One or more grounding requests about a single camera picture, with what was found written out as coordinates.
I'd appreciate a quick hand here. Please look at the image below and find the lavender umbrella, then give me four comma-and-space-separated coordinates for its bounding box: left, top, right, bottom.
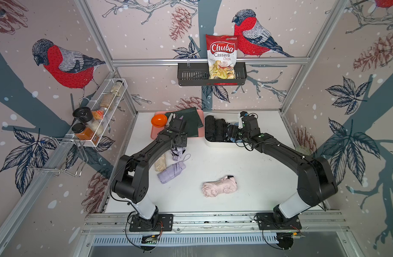
158, 161, 186, 184
171, 147, 191, 162

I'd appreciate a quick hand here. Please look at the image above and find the black sleeved umbrella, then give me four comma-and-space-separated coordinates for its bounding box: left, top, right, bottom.
205, 115, 216, 142

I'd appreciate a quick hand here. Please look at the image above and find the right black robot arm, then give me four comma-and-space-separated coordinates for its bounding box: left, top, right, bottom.
237, 111, 338, 224

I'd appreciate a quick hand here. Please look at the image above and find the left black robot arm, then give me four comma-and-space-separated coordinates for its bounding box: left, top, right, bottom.
110, 117, 187, 220

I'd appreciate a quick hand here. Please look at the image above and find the cream storage box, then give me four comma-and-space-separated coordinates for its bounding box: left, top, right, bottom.
204, 112, 255, 148

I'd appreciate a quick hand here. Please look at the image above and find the beige striped folded umbrella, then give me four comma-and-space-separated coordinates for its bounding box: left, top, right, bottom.
154, 153, 167, 172

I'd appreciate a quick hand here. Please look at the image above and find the pink folded umbrella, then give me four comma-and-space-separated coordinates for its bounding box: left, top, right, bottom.
202, 175, 238, 198

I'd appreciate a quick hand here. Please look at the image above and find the dark green cloth napkin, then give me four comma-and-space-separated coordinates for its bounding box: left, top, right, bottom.
165, 107, 203, 138

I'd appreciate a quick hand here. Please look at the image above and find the pink plastic tray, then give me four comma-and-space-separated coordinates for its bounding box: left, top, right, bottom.
151, 109, 205, 139

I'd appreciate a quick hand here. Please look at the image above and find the green lidded glass jar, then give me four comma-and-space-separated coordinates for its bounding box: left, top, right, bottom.
295, 146, 311, 155

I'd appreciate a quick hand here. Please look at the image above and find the Chuba cassava chips bag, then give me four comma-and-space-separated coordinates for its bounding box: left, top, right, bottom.
206, 35, 238, 79

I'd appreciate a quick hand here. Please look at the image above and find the black lidded spice jar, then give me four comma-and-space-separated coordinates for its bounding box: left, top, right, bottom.
72, 107, 93, 123

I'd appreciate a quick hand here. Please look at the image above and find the orange spice jar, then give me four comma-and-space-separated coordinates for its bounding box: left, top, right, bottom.
71, 123, 95, 140

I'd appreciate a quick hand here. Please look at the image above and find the white handled knife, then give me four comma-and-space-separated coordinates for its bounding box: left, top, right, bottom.
165, 112, 175, 125

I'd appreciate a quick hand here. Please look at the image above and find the black wall basket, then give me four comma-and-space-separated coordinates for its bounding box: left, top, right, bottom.
177, 61, 248, 87

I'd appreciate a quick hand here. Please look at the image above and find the white wire spice rack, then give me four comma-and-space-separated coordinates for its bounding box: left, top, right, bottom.
73, 78, 127, 147

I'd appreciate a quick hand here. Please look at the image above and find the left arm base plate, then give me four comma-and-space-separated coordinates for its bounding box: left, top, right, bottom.
128, 214, 174, 232

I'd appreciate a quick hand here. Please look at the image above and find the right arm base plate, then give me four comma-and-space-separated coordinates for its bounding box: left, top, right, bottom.
254, 212, 302, 231

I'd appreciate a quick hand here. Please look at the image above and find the wire hook rack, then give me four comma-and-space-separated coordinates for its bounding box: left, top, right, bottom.
30, 134, 88, 177

